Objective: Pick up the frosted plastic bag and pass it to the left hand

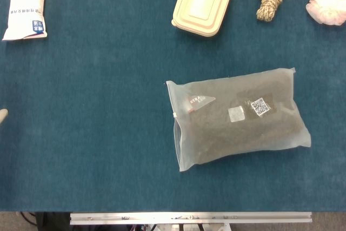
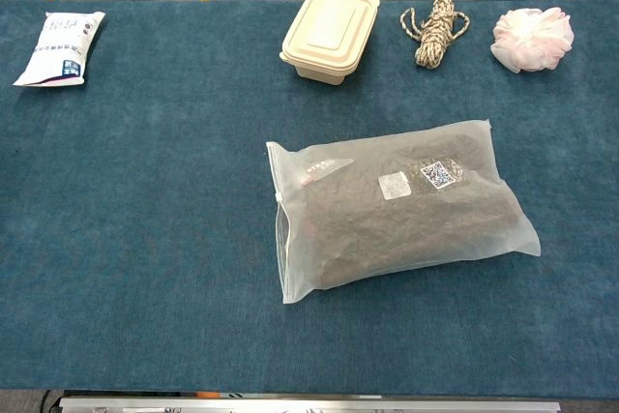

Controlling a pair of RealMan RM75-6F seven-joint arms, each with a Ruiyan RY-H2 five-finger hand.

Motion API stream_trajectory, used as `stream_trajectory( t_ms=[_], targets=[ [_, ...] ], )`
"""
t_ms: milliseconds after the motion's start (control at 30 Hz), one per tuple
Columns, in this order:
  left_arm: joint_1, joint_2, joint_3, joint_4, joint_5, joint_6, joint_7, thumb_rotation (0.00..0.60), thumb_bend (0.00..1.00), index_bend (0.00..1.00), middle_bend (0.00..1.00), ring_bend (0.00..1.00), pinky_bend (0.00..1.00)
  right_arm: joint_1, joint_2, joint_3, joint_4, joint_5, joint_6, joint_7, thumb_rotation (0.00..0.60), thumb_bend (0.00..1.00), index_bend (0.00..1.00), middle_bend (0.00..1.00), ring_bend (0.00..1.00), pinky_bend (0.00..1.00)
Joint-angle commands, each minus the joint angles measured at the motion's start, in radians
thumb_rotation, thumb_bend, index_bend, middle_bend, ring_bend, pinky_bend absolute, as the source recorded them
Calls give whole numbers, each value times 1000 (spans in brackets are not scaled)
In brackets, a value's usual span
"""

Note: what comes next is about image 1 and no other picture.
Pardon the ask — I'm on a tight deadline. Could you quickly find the frosted bag with dark garment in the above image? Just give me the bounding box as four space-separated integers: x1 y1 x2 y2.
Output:
165 67 312 173

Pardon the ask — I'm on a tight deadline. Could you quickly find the white tissue pack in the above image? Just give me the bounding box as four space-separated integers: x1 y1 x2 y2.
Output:
2 0 49 42

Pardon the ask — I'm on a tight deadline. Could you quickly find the beige plastic lunch box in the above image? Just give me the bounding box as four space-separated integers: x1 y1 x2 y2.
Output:
171 0 237 37

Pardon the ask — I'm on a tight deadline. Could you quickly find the pink mesh bath pouf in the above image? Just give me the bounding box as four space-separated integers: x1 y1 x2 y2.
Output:
305 0 346 26

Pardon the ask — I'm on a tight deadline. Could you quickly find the black floor cable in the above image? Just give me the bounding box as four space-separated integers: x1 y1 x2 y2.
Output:
19 211 38 227

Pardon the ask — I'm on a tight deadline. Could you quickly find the aluminium profile rail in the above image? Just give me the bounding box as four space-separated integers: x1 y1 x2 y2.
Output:
69 212 312 226

